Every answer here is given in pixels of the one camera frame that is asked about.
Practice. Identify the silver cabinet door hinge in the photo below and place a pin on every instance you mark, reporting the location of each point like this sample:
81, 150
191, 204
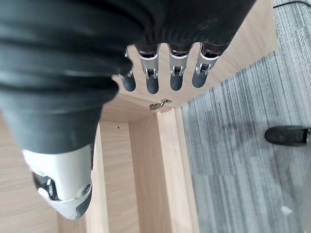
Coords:
159, 104

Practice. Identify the light wood office cabinet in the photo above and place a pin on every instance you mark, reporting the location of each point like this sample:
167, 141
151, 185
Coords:
145, 155

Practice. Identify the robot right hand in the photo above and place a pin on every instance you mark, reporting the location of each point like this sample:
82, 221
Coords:
73, 72

